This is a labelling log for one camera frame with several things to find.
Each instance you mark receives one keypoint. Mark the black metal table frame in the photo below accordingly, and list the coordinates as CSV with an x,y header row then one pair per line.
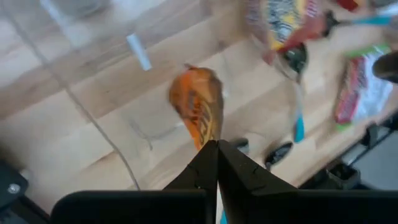
x,y
342,177

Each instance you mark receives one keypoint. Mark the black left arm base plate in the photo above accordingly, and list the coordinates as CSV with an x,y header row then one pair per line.
x,y
12,199

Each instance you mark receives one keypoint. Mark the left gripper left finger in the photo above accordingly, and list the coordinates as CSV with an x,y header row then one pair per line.
x,y
140,208

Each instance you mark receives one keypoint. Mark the orange-brown spice jar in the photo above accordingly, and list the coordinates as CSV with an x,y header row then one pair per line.
x,y
196,99

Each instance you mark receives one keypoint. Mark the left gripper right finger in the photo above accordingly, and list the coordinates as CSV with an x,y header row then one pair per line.
x,y
280,208

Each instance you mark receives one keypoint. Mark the green ramen noodle packet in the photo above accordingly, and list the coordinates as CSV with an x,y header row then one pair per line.
x,y
367,93

